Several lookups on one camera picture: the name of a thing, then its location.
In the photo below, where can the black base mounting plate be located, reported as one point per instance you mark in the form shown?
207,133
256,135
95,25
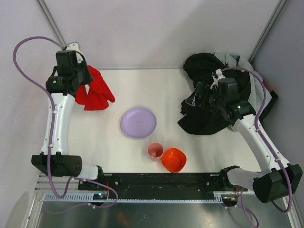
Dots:
166,186

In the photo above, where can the grey cloth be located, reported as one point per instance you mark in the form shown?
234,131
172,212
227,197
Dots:
234,60

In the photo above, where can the black cloth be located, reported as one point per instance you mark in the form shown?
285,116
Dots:
199,68

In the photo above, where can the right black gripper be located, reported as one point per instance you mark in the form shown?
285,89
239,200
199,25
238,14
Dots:
199,94

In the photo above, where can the orange plastic bowl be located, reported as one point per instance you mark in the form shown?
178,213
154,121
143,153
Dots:
174,160

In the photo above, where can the lilac plastic plate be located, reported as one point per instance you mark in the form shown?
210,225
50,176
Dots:
138,123

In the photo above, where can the right aluminium frame post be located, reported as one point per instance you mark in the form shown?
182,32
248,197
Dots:
270,24

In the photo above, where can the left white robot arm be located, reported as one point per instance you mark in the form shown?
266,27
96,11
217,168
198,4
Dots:
55,160

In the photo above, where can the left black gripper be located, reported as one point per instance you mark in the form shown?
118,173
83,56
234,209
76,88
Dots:
83,74

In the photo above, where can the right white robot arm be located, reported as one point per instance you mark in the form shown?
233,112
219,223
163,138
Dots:
277,177

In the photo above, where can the pink plastic cup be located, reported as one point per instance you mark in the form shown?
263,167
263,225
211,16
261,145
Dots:
155,151

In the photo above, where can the red cloth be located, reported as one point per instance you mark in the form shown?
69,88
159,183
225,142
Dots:
98,96

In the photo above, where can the left aluminium frame post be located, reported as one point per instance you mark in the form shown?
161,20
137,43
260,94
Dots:
45,11

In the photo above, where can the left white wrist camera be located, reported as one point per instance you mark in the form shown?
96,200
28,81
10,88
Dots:
72,47

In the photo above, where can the aluminium frame post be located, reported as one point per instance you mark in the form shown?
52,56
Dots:
45,11
270,24

